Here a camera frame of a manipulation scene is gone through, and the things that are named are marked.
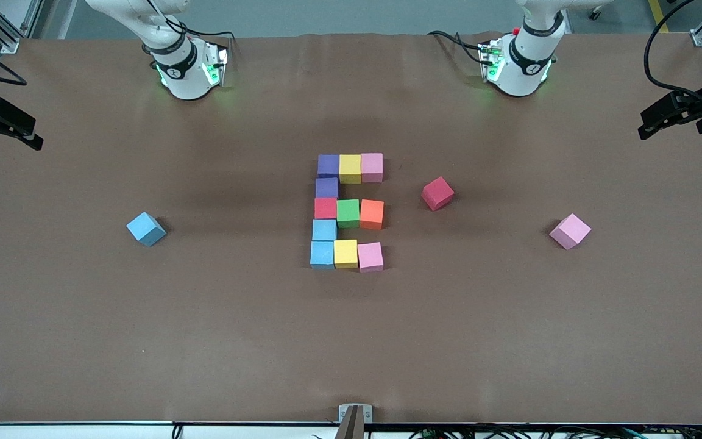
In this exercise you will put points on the pink foam cube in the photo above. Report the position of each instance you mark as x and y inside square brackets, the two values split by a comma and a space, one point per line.
[370, 256]
[570, 231]
[372, 167]

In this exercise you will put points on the orange foam cube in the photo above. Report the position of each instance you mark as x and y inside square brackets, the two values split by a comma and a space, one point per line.
[372, 214]

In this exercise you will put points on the purple foam cube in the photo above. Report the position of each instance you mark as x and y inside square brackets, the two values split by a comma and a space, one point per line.
[326, 188]
[328, 165]

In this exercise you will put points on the red foam cube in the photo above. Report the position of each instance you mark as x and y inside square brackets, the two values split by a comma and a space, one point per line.
[437, 193]
[325, 208]

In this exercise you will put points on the yellow foam cube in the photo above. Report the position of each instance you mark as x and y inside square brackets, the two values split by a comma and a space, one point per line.
[350, 168]
[345, 253]

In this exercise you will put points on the blue foam cube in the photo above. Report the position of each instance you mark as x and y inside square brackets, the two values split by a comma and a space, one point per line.
[322, 255]
[325, 230]
[145, 228]

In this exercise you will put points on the green foam cube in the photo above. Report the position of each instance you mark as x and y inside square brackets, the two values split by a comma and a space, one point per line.
[348, 213]

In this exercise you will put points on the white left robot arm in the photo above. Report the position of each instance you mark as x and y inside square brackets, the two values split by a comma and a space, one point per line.
[528, 67]

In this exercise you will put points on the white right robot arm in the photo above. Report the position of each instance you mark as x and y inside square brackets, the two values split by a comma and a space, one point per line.
[183, 67]

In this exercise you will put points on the arm base connector plate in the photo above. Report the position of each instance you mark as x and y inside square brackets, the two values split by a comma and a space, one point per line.
[217, 61]
[488, 61]

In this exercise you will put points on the brown table mat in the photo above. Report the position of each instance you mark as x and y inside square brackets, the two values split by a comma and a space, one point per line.
[83, 353]

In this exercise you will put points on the grey metal table bracket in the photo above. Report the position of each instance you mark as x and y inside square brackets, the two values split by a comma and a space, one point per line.
[355, 413]

